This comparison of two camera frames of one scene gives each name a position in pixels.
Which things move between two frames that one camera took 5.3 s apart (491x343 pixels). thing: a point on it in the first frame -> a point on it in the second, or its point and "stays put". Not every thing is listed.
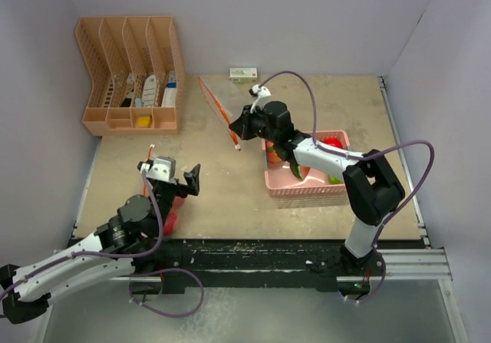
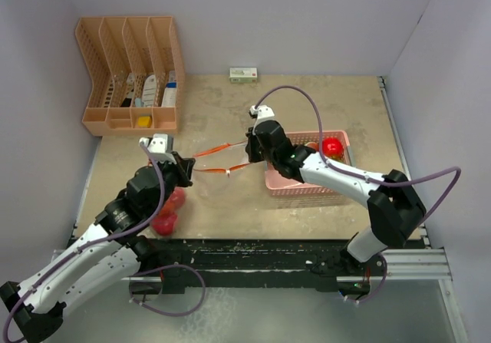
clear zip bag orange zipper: [176, 205] stays put
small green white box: [243, 75] stays put
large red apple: [333, 141] stays put
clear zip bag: [220, 113] -> [224, 158]
